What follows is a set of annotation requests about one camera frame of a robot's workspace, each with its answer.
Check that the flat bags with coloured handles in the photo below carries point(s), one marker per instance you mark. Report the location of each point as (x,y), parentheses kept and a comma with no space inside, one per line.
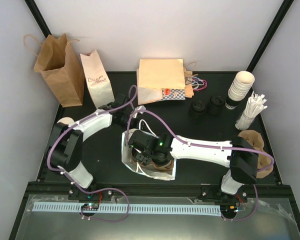
(192,82)

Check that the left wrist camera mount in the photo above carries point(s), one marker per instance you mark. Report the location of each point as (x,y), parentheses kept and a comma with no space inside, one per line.
(138,110)

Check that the pink cream paper bag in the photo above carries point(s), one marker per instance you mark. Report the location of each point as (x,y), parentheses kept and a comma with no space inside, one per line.
(97,80)

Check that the small lit circuit board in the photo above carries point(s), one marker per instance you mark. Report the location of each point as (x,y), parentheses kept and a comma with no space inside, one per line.
(90,207)

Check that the stack of white paper cups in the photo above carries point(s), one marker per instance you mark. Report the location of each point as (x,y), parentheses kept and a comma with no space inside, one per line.
(239,88)

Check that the paper cup near left arm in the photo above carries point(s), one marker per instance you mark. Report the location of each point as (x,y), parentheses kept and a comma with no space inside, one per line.
(66,121)

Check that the bundle of white straws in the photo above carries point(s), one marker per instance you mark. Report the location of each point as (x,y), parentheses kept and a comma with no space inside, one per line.
(254,106)

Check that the brown kraft paper bag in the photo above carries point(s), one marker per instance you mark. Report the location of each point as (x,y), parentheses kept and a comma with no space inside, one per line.
(61,69)

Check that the light blue slotted cable duct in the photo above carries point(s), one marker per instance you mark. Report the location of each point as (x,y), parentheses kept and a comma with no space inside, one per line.
(111,208)

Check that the light blue paper bag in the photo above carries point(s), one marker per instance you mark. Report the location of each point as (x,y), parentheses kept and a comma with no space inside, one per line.
(166,173)

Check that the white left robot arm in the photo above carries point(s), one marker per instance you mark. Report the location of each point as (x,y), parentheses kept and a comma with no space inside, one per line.
(65,145)

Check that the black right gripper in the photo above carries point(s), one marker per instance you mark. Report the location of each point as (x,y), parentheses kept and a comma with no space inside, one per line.
(145,160)

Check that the brown pulp cup carrier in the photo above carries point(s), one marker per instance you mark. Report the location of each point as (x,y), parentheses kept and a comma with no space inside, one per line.
(152,166)

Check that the black frame post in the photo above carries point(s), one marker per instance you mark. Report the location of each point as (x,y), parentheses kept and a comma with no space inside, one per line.
(276,22)
(36,13)

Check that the right stack black lids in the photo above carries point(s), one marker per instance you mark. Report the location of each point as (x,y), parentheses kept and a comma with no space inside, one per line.
(215,105)

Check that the flat tan paper bag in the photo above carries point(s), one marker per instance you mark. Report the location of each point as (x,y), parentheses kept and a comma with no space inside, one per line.
(161,74)

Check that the black left frame post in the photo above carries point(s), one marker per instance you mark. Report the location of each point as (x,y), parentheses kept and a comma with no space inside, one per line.
(36,13)

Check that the single black cup lid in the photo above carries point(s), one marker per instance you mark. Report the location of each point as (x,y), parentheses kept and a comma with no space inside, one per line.
(165,164)

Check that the black right frame post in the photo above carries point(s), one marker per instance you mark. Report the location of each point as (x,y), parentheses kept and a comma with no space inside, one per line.
(276,22)

